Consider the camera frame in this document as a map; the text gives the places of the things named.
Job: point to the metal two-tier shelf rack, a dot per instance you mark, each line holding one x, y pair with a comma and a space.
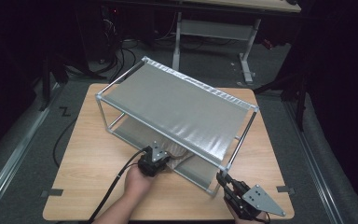
174, 109

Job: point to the small red object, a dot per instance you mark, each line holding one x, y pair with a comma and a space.
267, 44

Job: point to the grey tape piece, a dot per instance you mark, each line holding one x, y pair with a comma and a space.
54, 192
284, 188

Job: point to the metal floor rail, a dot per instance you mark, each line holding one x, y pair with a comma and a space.
310, 161
15, 155

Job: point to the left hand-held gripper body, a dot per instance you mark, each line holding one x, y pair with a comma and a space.
149, 165

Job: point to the striped beige towel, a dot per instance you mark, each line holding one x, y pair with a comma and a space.
177, 155

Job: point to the black zigzag tape mark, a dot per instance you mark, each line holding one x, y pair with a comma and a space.
64, 111

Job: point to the person's left hand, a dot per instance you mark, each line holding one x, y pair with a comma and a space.
136, 183

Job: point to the person's right hand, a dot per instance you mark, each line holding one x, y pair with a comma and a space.
251, 222

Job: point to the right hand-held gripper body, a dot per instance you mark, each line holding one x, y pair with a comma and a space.
239, 202

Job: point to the black metal stand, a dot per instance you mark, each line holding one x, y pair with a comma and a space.
300, 105
45, 90

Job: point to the desk with white metal legs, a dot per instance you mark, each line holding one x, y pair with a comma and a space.
214, 29

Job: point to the dark computer tower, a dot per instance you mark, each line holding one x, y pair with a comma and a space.
108, 28

